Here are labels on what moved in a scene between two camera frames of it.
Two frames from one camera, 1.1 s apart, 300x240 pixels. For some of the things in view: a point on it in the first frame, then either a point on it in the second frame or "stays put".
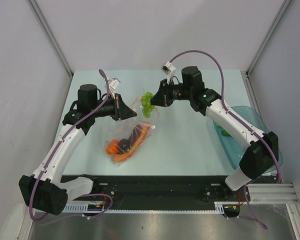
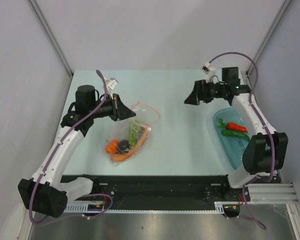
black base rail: [164, 192] stays put
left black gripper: [121, 111] stays put
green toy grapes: [147, 107] → [134, 128]
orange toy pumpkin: [112, 148] stays put
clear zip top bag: [127, 136] stays put
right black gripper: [162, 98] → [200, 93]
